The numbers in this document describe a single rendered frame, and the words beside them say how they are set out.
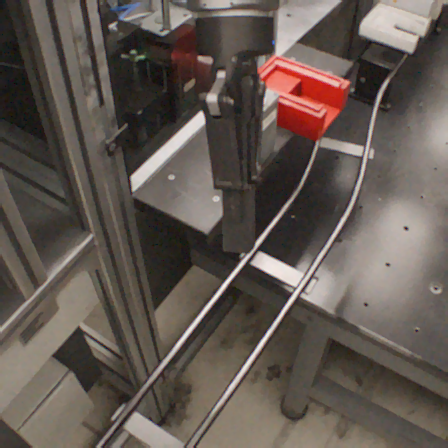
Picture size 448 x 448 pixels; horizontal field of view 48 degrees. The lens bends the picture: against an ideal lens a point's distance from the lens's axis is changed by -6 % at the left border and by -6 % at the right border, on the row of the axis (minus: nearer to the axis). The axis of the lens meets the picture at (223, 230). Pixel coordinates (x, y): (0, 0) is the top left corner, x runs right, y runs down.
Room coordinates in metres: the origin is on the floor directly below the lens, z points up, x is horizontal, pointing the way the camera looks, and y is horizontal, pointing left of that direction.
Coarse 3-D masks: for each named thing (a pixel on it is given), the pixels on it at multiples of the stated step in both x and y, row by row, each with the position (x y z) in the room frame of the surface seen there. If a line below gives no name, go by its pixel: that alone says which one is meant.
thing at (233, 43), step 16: (224, 16) 0.42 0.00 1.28; (256, 16) 0.42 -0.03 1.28; (208, 32) 0.42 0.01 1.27; (224, 32) 0.41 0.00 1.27; (240, 32) 0.41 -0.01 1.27; (256, 32) 0.42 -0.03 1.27; (272, 32) 0.43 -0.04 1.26; (208, 48) 0.41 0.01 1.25; (224, 48) 0.41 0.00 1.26; (240, 48) 0.40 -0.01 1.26; (256, 48) 0.41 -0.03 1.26; (272, 48) 0.42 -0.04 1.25; (224, 64) 0.40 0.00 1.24; (240, 64) 0.41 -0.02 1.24; (256, 64) 0.45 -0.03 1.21; (240, 80) 0.40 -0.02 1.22; (240, 96) 0.40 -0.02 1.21; (240, 112) 0.39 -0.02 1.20
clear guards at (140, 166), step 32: (96, 0) 0.55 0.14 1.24; (128, 0) 0.59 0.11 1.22; (160, 0) 0.64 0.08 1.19; (128, 32) 0.58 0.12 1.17; (160, 32) 0.63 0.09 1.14; (192, 32) 0.69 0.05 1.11; (128, 64) 0.58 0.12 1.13; (160, 64) 0.63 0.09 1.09; (192, 64) 0.69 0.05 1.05; (128, 96) 0.57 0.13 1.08; (160, 96) 0.62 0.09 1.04; (192, 96) 0.69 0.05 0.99; (128, 128) 0.56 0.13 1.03; (160, 128) 0.62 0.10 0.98; (192, 128) 0.68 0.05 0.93; (128, 160) 0.55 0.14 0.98; (160, 160) 0.61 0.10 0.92
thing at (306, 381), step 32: (192, 256) 0.65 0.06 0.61; (256, 288) 0.56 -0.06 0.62; (320, 320) 0.49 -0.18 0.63; (320, 352) 0.50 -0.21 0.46; (384, 352) 0.41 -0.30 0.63; (288, 384) 0.53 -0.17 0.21; (320, 384) 0.51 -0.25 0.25; (288, 416) 0.50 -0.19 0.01; (352, 416) 0.43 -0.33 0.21; (384, 416) 0.41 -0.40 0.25
